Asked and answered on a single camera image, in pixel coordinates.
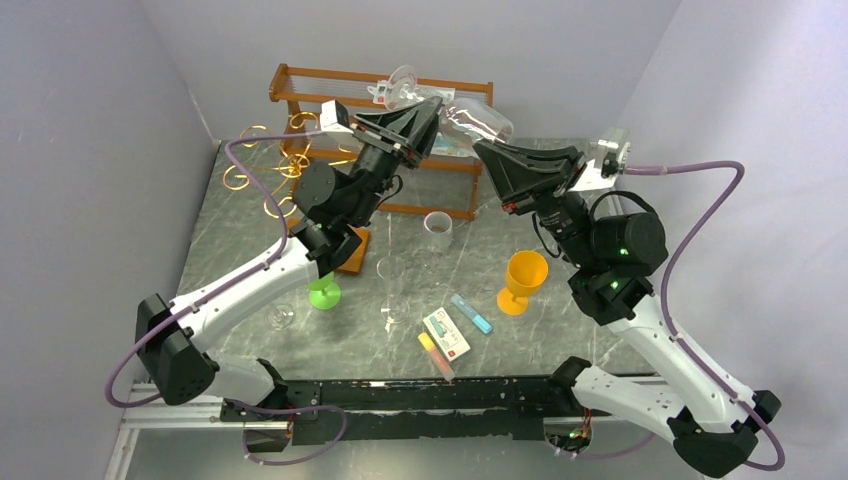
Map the small white teal box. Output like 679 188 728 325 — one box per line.
423 307 471 362

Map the green plastic goblet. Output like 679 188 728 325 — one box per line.
307 273 342 310

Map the clear champagne flute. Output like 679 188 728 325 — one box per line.
377 255 410 325

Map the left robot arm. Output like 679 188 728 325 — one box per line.
136 97 443 420

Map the clear wine glass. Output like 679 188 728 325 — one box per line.
263 302 296 331
423 211 453 252
387 65 514 143

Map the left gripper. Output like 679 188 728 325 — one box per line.
353 103 455 231

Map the blue packaged item lower shelf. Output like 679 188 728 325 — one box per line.
428 133 480 158

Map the orange plastic goblet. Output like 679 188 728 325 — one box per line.
496 250 549 316

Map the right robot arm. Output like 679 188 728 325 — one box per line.
473 140 781 478

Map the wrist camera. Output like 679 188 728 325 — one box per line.
572 127 631 192
319 99 352 136

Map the wooden two-tier shelf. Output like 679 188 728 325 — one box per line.
268 63 494 220

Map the gold wire wine glass rack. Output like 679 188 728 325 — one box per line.
221 111 371 277

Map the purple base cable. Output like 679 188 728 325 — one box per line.
241 398 353 466

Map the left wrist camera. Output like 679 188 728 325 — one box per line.
319 99 352 136

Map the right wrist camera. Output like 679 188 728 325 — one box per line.
572 127 631 192

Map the packaged item top shelf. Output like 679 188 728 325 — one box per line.
366 80 455 110

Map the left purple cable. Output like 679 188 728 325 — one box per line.
105 130 326 410

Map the yellow pink marker pen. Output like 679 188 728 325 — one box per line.
417 332 456 382

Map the black base frame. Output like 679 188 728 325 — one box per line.
220 357 591 445

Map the blue marker pen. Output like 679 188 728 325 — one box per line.
451 294 493 335

